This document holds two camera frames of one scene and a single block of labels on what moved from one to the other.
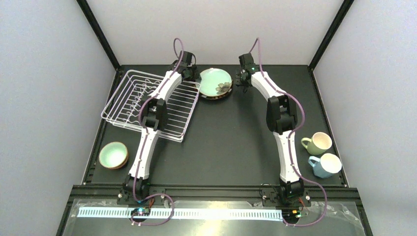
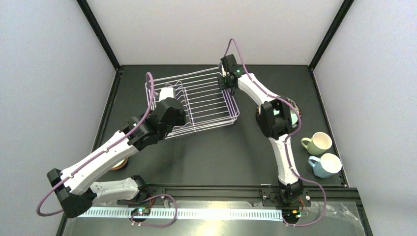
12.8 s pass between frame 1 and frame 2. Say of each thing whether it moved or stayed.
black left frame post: stayed
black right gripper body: moved
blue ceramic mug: stayed
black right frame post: stayed
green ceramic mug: stayed
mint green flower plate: moved
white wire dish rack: moved
